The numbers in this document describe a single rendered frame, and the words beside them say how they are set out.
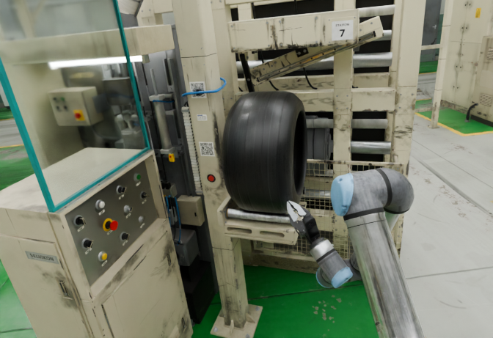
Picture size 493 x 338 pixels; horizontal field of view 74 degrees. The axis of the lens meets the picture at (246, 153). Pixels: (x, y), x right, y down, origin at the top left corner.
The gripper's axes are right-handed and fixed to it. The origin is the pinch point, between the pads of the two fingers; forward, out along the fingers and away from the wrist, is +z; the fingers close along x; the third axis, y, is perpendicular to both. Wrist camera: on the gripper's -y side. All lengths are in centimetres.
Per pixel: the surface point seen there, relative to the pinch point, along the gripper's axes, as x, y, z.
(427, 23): 806, 663, 396
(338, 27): 59, -25, 48
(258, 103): 10.9, -18.5, 39.2
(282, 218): -4.1, 16.1, -0.2
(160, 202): -50, 15, 39
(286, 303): -22, 108, -30
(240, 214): -19.2, 19.8, 12.9
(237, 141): -6.2, -17.8, 28.7
